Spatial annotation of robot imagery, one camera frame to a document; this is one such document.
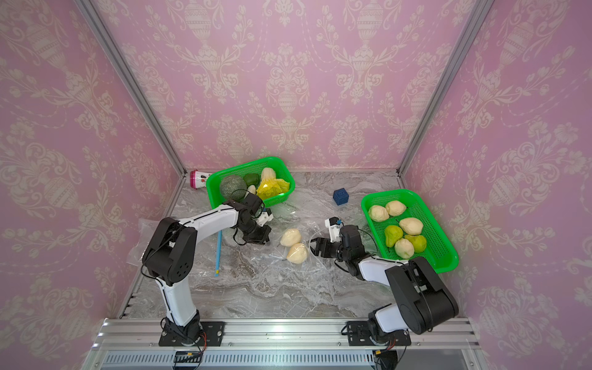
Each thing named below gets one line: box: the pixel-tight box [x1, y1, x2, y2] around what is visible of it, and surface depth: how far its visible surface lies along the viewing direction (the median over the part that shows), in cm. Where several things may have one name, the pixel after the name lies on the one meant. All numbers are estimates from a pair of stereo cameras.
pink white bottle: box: [189, 169, 212, 190], surface depth 111 cm
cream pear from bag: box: [399, 217, 424, 236], surface depth 96 cm
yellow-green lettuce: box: [255, 178, 290, 201], surface depth 108 cm
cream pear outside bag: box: [368, 205, 390, 223], surface depth 99 cm
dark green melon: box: [220, 174, 248, 202], surface depth 103 cm
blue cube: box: [333, 187, 350, 206], surface depth 108 cm
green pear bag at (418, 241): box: [404, 234, 428, 253], surface depth 91 cm
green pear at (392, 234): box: [384, 225, 404, 248], surface depth 93 cm
